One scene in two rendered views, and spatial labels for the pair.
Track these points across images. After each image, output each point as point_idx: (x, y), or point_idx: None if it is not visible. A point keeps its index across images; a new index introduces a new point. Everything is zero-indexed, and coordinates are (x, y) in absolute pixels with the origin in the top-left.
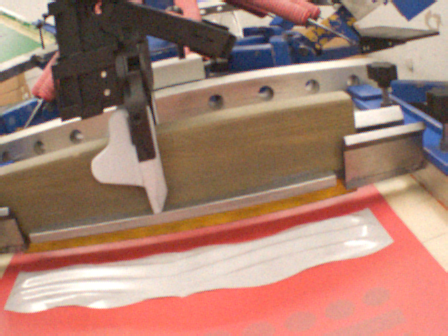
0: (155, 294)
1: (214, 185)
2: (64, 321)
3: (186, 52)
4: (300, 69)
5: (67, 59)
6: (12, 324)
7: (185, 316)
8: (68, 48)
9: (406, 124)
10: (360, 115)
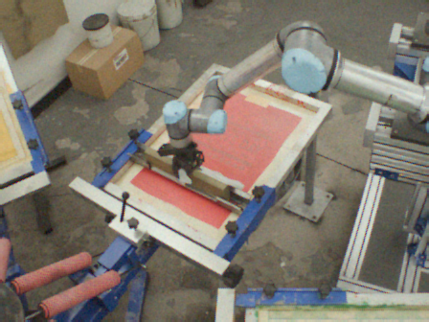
0: (208, 169)
1: None
2: (230, 173)
3: (87, 259)
4: (102, 195)
5: (198, 150)
6: (243, 179)
7: (208, 161)
8: (195, 151)
9: (124, 158)
10: (138, 157)
